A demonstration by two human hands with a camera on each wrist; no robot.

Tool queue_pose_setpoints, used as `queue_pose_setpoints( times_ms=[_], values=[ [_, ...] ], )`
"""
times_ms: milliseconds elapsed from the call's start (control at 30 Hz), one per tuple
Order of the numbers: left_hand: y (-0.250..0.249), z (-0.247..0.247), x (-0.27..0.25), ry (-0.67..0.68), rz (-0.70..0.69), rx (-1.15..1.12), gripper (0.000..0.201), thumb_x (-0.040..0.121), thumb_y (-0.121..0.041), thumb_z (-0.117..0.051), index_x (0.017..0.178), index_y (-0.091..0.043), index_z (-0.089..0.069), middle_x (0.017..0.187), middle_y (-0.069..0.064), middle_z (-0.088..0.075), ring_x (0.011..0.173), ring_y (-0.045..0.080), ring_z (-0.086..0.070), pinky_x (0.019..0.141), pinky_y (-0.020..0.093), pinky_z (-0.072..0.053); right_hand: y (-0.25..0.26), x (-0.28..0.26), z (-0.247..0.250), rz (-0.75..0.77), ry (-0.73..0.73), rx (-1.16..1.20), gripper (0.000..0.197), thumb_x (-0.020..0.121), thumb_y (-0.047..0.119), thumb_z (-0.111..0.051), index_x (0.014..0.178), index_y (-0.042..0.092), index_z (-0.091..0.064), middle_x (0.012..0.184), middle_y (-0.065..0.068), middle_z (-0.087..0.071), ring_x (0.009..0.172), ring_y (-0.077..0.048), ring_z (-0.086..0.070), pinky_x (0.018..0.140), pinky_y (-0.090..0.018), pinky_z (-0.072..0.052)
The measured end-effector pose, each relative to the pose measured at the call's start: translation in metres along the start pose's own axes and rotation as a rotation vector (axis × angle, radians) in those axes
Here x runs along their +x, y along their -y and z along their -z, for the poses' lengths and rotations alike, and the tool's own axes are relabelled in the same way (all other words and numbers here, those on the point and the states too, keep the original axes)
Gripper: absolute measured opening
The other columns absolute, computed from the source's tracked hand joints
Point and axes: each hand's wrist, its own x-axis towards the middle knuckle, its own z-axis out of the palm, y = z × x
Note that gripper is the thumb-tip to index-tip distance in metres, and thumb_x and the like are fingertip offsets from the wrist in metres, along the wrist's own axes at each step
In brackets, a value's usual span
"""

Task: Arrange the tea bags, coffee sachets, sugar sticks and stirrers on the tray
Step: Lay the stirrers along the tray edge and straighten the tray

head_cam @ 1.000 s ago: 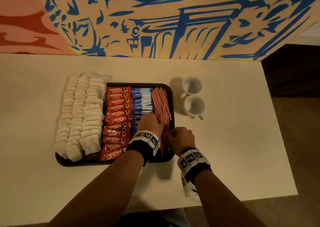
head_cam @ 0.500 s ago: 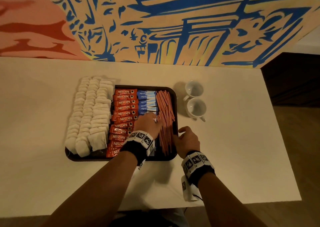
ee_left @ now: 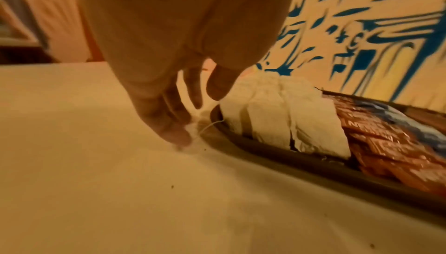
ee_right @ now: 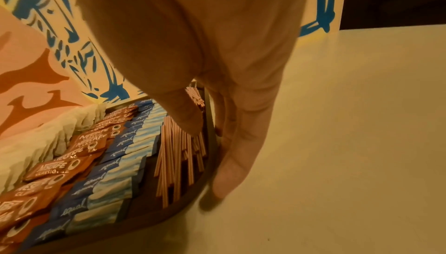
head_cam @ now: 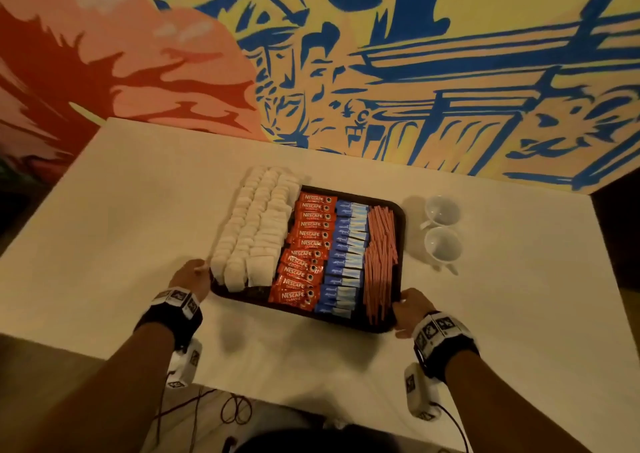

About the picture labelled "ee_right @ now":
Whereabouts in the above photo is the dark brown tray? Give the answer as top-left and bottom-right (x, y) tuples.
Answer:
(20, 86), (222, 254)

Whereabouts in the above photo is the blue sugar sachets group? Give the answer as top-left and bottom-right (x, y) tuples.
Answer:
(20, 98), (170, 249)

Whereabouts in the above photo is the person's right hand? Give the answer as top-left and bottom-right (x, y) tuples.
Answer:
(68, 0), (312, 201)

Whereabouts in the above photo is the row of red Nescafe sachets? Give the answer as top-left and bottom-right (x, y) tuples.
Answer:
(0, 102), (141, 249)

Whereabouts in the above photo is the bundle of red stir sticks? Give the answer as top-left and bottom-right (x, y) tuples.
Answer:
(152, 84), (210, 210)

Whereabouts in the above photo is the row of tea bags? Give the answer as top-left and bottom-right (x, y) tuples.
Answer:
(0, 100), (110, 194)

